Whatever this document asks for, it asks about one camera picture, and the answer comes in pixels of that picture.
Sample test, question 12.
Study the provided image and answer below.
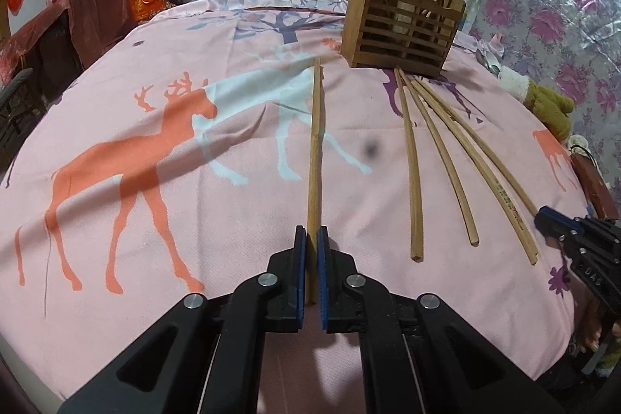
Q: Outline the clear cooking oil jug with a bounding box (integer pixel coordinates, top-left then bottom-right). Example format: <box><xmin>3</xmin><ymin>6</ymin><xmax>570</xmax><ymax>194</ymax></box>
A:
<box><xmin>458</xmin><ymin>0</ymin><xmax>486</xmax><ymax>34</ymax></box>

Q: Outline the floral plastic wall sheet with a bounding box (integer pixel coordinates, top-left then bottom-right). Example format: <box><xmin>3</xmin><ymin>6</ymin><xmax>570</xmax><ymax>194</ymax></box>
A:
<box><xmin>466</xmin><ymin>0</ymin><xmax>621</xmax><ymax>143</ymax></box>

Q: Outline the wooden armchair with cushion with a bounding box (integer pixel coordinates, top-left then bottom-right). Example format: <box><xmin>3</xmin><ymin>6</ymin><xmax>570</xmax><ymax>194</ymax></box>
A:
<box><xmin>0</xmin><ymin>67</ymin><xmax>35</xmax><ymax>153</ymax></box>

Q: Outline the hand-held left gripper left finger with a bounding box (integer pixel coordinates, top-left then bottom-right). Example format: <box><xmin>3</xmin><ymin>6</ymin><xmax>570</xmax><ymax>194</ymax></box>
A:
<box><xmin>58</xmin><ymin>225</ymin><xmax>306</xmax><ymax>414</ymax></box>

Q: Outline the wooden slatted chopstick holder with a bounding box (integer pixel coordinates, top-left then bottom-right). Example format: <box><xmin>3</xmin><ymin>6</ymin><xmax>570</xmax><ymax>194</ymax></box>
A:
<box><xmin>341</xmin><ymin>0</ymin><xmax>467</xmax><ymax>79</ymax></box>

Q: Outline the wooden chopstick with print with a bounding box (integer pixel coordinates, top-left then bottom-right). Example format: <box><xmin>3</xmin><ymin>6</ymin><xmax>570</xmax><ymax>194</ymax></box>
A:
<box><xmin>411</xmin><ymin>76</ymin><xmax>538</xmax><ymax>266</ymax></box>

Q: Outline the brown plush glove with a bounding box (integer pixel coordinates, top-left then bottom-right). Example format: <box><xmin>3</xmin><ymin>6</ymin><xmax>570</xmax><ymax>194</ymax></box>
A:
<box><xmin>497</xmin><ymin>66</ymin><xmax>576</xmax><ymax>140</ymax></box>

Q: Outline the metal spoon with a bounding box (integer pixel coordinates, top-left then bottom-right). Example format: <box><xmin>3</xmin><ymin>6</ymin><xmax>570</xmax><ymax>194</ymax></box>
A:
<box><xmin>475</xmin><ymin>48</ymin><xmax>503</xmax><ymax>75</ymax></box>

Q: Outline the table with red cover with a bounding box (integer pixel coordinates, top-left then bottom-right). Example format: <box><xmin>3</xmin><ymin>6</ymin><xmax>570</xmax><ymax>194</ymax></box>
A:
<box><xmin>0</xmin><ymin>0</ymin><xmax>134</xmax><ymax>75</ymax></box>

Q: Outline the brown leather case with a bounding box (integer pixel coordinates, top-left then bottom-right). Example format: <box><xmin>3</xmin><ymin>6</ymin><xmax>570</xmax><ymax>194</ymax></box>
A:
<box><xmin>571</xmin><ymin>152</ymin><xmax>621</xmax><ymax>221</ymax></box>

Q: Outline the pink deer-printed bedsheet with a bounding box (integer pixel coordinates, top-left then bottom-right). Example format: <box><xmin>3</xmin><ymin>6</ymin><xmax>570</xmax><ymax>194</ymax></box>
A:
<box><xmin>0</xmin><ymin>0</ymin><xmax>600</xmax><ymax>400</ymax></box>

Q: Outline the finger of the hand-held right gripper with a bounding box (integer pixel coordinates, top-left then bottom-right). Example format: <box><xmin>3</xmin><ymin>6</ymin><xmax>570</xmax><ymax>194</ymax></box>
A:
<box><xmin>535</xmin><ymin>206</ymin><xmax>583</xmax><ymax>245</ymax></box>

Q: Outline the red gift bag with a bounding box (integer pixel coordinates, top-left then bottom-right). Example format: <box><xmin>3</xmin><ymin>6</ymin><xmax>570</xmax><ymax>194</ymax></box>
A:
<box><xmin>131</xmin><ymin>0</ymin><xmax>175</xmax><ymax>23</ymax></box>

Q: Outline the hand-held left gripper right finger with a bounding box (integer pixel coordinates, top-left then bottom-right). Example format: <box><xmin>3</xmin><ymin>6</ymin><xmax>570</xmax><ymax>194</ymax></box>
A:
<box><xmin>317</xmin><ymin>226</ymin><xmax>564</xmax><ymax>414</ymax></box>

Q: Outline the person's right hand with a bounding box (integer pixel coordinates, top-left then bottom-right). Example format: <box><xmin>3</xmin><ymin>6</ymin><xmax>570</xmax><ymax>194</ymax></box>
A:
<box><xmin>572</xmin><ymin>298</ymin><xmax>607</xmax><ymax>354</ymax></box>

